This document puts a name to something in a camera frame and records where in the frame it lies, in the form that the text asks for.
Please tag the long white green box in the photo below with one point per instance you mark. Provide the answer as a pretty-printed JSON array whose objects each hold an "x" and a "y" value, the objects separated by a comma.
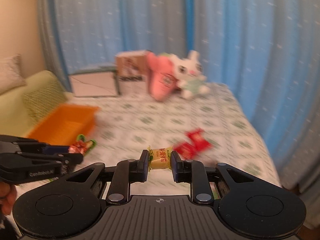
[{"x": 100, "y": 81}]

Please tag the brown white product box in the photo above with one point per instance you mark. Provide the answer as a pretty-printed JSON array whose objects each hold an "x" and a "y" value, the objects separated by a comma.
[{"x": 132, "y": 65}]

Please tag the light green sofa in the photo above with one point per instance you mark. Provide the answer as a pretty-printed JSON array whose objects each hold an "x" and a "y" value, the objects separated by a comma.
[{"x": 15, "y": 119}]

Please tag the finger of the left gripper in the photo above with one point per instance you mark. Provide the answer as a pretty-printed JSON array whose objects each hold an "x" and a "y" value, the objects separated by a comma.
[
  {"x": 62, "y": 163},
  {"x": 12, "y": 144}
]

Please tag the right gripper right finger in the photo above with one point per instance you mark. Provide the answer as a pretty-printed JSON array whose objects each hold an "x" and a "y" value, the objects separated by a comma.
[{"x": 194, "y": 173}]

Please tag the orange plastic tray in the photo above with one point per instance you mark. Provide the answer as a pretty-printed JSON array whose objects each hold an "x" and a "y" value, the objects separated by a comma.
[{"x": 64, "y": 124}]

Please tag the red snack packet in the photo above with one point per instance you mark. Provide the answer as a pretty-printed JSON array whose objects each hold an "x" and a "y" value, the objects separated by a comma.
[
  {"x": 195, "y": 136},
  {"x": 189, "y": 151}
]

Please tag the pink plush toy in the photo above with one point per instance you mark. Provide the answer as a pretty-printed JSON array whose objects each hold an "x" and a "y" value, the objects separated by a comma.
[{"x": 161, "y": 76}]

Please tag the green floral tablecloth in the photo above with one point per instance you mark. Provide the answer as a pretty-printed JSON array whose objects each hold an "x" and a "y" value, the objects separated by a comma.
[{"x": 129, "y": 124}]

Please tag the red green candy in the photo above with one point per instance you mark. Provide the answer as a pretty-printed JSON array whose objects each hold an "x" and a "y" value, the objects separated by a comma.
[{"x": 82, "y": 145}]

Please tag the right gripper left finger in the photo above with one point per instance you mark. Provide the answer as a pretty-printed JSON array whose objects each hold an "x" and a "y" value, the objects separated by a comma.
[{"x": 124, "y": 174}]

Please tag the blue star curtain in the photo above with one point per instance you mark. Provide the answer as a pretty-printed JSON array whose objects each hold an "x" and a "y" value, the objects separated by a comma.
[{"x": 265, "y": 51}]

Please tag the yellow candy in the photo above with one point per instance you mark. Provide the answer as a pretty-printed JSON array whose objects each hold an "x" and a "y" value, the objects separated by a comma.
[{"x": 159, "y": 158}]

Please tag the grey beige cushion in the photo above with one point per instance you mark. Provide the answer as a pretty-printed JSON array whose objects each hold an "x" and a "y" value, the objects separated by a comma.
[{"x": 10, "y": 73}]

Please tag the person's left hand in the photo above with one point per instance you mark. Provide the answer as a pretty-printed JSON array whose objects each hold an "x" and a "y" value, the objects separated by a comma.
[{"x": 8, "y": 197}]

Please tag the green zigzag cushion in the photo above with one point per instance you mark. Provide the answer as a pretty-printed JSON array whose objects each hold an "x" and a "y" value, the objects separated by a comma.
[{"x": 42, "y": 101}]

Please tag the white bunny plush toy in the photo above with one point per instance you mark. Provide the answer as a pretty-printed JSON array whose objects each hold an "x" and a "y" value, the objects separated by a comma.
[{"x": 189, "y": 76}]

